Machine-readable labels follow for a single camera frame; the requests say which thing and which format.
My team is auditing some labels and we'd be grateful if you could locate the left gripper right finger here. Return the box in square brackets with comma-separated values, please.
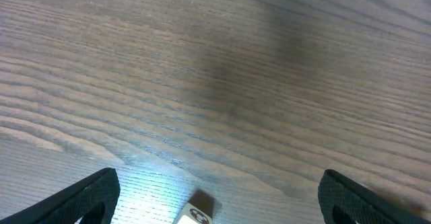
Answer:
[318, 170, 430, 224]

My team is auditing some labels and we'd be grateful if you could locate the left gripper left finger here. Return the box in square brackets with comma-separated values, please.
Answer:
[1, 167, 121, 224]

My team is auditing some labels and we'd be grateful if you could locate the yellow wooden block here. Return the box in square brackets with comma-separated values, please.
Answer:
[172, 203, 213, 224]

